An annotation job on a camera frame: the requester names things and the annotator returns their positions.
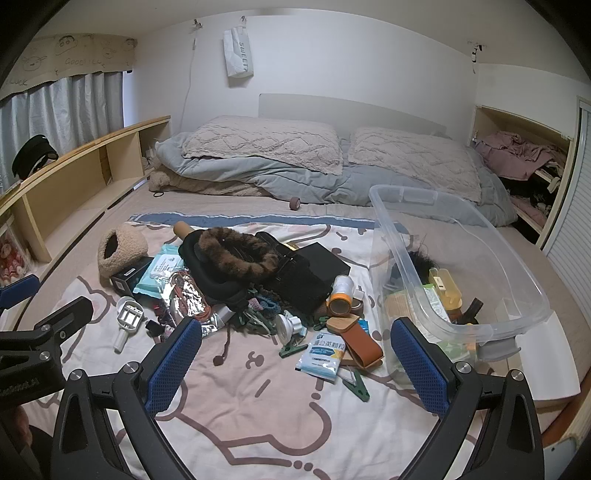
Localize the beige textured pillow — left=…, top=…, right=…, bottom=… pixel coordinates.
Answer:
left=181, top=115, right=344, bottom=175
left=346, top=127, right=484, bottom=204

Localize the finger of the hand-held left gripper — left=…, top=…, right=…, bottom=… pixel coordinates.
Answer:
left=0, top=296, right=94, bottom=370
left=0, top=274, right=40, bottom=313

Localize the black fur-trimmed garment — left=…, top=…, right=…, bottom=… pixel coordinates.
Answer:
left=178, top=227, right=288, bottom=311

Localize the brown leather case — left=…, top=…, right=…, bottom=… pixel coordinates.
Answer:
left=323, top=314, right=385, bottom=368

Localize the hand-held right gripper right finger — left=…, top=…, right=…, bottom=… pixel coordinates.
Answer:
left=391, top=317, right=546, bottom=480

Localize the tan oval pad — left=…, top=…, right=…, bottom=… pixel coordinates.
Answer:
left=385, top=291, right=419, bottom=326

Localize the teal wet wipes packet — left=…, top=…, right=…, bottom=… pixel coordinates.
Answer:
left=133, top=244, right=186, bottom=301

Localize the small black box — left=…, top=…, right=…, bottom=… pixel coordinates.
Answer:
left=109, top=256, right=154, bottom=296

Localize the picture frame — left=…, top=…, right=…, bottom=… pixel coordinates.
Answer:
left=0, top=220, right=29, bottom=288

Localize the printed blanket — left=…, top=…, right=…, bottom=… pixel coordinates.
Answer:
left=28, top=211, right=532, bottom=480

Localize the dark clothes pile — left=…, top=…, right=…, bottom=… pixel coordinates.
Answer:
left=501, top=170, right=563, bottom=209

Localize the white slatted closet door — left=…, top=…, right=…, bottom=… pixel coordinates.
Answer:
left=542, top=96, right=591, bottom=298

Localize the yellow plastic case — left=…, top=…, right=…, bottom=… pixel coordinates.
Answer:
left=428, top=267, right=463, bottom=320

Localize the grey duvet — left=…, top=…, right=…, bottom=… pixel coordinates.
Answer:
left=154, top=131, right=519, bottom=227

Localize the green clothespin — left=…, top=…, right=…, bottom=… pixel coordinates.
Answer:
left=339, top=369, right=371, bottom=400
left=278, top=339, right=308, bottom=359

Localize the black furry item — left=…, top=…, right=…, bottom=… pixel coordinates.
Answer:
left=392, top=251, right=438, bottom=288

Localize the fluffy beige slipper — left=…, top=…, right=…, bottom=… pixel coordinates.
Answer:
left=98, top=224, right=149, bottom=289

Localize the beige curtain valance with drawings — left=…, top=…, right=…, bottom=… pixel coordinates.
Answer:
left=0, top=34, right=140, bottom=101

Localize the white headboard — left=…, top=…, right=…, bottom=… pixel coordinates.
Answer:
left=258, top=93, right=447, bottom=137

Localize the white handheld device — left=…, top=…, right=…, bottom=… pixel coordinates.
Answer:
left=113, top=296, right=145, bottom=354

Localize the white wall cable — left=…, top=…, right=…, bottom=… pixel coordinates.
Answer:
left=179, top=36, right=200, bottom=136

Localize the grey curtain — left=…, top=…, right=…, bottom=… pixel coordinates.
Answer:
left=0, top=71, right=126, bottom=186

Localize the pink clothes pile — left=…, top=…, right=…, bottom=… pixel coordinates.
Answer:
left=475, top=131, right=570, bottom=182

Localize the closet shelf frame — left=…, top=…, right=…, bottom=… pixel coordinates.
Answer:
left=470, top=104, right=579, bottom=241

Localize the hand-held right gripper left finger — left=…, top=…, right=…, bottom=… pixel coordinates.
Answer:
left=50, top=316, right=202, bottom=480

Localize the wooden shelf unit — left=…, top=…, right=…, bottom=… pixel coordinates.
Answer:
left=0, top=117, right=172, bottom=265

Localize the clear plastic storage box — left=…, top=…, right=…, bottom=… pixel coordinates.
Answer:
left=368, top=185, right=553, bottom=385

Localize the black cap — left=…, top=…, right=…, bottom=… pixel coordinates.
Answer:
left=11, top=135, right=59, bottom=179

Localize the white storage box lid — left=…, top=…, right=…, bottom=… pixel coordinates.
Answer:
left=507, top=305, right=583, bottom=398

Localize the beige fleece blanket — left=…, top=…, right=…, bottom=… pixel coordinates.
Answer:
left=147, top=168, right=278, bottom=197

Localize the silver foil packet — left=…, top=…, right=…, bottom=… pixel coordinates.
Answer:
left=167, top=276, right=223, bottom=339

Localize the blue white medicine sachet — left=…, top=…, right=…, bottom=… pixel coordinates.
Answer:
left=295, top=331, right=346, bottom=384

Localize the white round suction holder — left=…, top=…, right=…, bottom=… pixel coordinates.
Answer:
left=274, top=310, right=306, bottom=345

